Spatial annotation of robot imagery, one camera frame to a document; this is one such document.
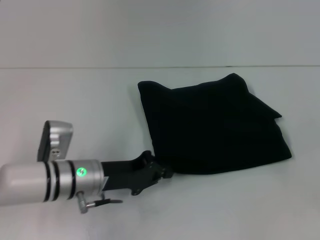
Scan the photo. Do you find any left arm cable with plug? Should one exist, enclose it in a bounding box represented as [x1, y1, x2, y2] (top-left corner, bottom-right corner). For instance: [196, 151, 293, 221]
[76, 190, 124, 215]

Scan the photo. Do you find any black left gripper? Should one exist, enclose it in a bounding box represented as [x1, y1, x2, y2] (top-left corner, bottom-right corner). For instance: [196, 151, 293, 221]
[99, 150, 174, 197]

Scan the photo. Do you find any black shirt with FREE print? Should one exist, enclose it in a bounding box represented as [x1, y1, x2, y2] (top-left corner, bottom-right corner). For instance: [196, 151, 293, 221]
[137, 72, 293, 177]

